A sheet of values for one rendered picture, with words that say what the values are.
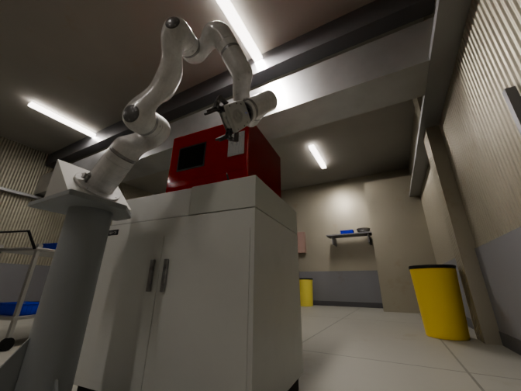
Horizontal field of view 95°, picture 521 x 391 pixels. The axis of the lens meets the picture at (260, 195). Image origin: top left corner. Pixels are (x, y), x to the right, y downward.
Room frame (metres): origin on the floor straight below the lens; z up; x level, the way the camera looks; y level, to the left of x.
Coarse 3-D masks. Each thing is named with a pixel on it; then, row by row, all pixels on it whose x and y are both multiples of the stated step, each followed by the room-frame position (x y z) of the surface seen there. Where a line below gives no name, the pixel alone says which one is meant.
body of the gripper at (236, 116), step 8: (232, 104) 0.67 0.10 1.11; (240, 104) 0.69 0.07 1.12; (224, 112) 0.69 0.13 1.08; (232, 112) 0.68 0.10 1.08; (240, 112) 0.71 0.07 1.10; (248, 112) 0.73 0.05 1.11; (224, 120) 0.71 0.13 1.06; (232, 120) 0.70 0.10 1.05; (240, 120) 0.72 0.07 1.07; (248, 120) 0.74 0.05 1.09; (232, 128) 0.71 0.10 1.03; (240, 128) 0.73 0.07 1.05
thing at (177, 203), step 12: (168, 192) 1.16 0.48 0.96; (180, 192) 1.12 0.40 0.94; (132, 204) 1.26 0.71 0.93; (144, 204) 1.22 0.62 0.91; (156, 204) 1.19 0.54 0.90; (168, 204) 1.15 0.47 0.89; (180, 204) 1.12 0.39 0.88; (132, 216) 1.26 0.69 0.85; (144, 216) 1.22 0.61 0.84; (156, 216) 1.18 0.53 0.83; (168, 216) 1.15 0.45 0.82
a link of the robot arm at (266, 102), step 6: (252, 96) 0.73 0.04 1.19; (258, 96) 0.73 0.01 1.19; (264, 96) 0.74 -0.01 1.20; (270, 96) 0.75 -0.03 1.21; (258, 102) 0.72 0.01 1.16; (264, 102) 0.74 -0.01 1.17; (270, 102) 0.76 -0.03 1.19; (276, 102) 0.78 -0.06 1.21; (258, 108) 0.73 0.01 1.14; (264, 108) 0.75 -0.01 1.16; (270, 108) 0.77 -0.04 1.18; (258, 114) 0.75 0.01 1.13; (264, 114) 0.79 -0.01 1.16; (258, 120) 0.83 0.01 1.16
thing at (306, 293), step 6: (300, 282) 6.84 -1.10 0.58; (306, 282) 6.77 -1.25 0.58; (300, 288) 6.86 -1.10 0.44; (306, 288) 6.78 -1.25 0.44; (300, 294) 6.88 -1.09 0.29; (306, 294) 6.79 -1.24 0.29; (312, 294) 6.91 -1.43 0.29; (300, 300) 6.90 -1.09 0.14; (306, 300) 6.79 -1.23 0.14; (312, 300) 6.90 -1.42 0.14
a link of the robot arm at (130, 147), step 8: (160, 120) 0.86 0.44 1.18; (160, 128) 0.88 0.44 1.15; (168, 128) 0.92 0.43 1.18; (128, 136) 0.90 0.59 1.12; (136, 136) 0.91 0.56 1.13; (144, 136) 0.88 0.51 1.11; (152, 136) 0.89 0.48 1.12; (160, 136) 0.91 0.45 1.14; (168, 136) 0.96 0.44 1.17; (112, 144) 0.87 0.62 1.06; (120, 144) 0.86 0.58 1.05; (128, 144) 0.87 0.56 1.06; (136, 144) 0.89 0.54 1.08; (144, 144) 0.92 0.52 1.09; (152, 144) 0.93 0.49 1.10; (160, 144) 0.97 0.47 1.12; (120, 152) 0.87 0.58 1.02; (128, 152) 0.88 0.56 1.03; (136, 152) 0.90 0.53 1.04; (144, 152) 0.93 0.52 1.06; (128, 160) 0.90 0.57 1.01; (136, 160) 0.94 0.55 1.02
